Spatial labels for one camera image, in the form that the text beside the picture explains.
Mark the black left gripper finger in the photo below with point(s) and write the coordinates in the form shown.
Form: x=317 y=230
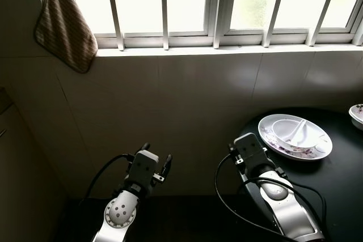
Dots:
x=167 y=165
x=145 y=147

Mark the plain white bowl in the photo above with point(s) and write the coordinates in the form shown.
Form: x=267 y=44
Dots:
x=281 y=131

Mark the white floral plate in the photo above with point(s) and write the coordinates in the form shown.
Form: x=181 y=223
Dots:
x=323 y=145

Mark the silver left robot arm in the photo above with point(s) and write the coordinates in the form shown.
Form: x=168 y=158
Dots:
x=120 y=213

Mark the white barred window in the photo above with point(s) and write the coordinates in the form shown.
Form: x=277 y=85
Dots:
x=170 y=41

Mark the white ceramic spoon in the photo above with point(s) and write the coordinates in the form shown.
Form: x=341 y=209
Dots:
x=295 y=133

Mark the small floral white bowl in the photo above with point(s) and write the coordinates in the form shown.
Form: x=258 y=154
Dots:
x=357 y=116

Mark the brown striped hanging towel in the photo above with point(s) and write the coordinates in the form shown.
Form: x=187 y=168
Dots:
x=65 y=32

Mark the round black table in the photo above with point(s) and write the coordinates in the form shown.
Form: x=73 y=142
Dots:
x=340 y=196

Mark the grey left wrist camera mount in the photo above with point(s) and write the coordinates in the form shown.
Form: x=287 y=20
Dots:
x=143 y=168

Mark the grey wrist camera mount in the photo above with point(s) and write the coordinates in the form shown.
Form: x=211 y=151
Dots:
x=143 y=168
x=249 y=150

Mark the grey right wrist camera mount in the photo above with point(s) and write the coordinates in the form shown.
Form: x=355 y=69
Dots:
x=249 y=150

